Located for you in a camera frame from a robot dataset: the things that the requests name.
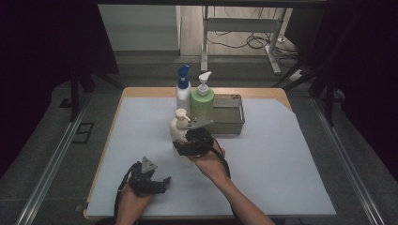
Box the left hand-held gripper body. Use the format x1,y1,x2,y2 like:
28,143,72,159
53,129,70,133
127,156,163,199

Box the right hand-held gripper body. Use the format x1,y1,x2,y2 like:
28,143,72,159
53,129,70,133
183,118,216,158

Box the cream pump bottle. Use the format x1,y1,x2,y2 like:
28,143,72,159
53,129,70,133
169,108,196,167

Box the green pump bottle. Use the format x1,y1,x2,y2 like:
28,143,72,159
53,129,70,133
190,70,216,122

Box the metal mesh basket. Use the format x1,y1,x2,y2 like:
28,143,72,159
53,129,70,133
175,92,246,136

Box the white bottle with blue pump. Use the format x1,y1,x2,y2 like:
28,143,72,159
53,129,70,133
175,64,192,119

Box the person's right hand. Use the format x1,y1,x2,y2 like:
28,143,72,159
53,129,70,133
191,140,231,186

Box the person's left hand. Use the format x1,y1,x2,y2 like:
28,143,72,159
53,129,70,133
116,183,155,225

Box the pale blue table mat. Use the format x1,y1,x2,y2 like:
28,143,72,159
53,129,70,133
84,97,337,218

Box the black metal stand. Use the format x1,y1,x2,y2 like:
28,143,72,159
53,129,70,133
69,62,125,123
271,8,339,128

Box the white power strip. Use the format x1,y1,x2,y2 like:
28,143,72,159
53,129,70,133
289,69,306,83

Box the white cabinet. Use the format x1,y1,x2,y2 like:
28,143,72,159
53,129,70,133
98,4,182,53

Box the black curtain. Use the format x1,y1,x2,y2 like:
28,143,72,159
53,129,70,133
284,0,398,182
0,0,120,179

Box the left hand-held gripper cable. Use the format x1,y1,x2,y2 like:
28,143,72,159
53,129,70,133
114,162,140,225

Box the hand-held gripper cable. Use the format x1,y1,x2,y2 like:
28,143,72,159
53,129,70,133
114,162,140,225
208,145,240,225

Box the right hand-held gripper cable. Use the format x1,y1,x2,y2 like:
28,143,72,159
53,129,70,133
208,145,240,225

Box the aluminium rail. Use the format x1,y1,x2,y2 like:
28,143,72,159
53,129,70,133
311,97,385,225
15,93,92,225

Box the black cables on floor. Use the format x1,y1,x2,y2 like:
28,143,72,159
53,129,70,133
206,6,301,68

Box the white metal desk frame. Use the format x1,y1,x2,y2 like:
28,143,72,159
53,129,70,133
200,6,287,76

